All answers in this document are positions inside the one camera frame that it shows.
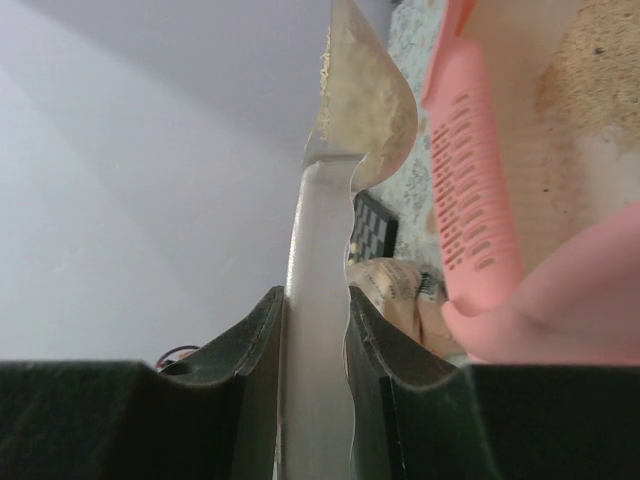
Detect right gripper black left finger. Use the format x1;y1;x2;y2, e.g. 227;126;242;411
1;286;284;479

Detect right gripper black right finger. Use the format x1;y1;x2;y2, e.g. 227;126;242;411
346;288;639;479

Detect peach cat litter bag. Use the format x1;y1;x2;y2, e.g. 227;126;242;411
346;258;464;360

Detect clear plastic litter scoop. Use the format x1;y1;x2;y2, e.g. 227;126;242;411
275;1;414;479

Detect pink cat litter box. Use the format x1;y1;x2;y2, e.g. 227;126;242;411
421;1;639;365

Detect beige litter pellets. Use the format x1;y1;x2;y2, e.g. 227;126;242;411
536;0;639;152

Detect black white chessboard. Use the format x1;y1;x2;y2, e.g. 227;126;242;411
348;191;398;264

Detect floral patterned table mat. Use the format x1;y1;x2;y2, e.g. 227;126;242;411
370;1;444;276

